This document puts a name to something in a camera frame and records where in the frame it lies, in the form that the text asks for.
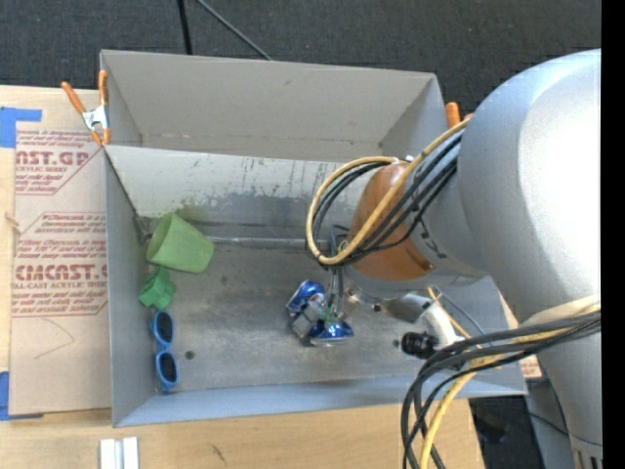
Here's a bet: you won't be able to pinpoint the black cylinder on white bracket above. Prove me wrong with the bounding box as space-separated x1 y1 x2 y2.
400 305 466 361

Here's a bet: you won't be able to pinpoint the green cup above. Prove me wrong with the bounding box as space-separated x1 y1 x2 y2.
146 212 216 276

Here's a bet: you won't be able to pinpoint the blue sunglasses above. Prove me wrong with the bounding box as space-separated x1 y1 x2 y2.
147 309 182 395

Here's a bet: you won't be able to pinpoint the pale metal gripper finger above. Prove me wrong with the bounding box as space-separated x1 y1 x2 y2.
303 296 327 323
290 314 315 340

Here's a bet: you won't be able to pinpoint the grey metal bin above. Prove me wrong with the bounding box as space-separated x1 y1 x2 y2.
99 49 529 429

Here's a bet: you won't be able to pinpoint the green toy block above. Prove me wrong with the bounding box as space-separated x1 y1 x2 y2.
138 266 178 312

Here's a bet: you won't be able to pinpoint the brown cardboard board red print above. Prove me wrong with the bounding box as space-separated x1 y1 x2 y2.
0 84 114 417

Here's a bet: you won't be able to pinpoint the shiny blue can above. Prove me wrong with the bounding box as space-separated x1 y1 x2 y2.
285 279 355 349

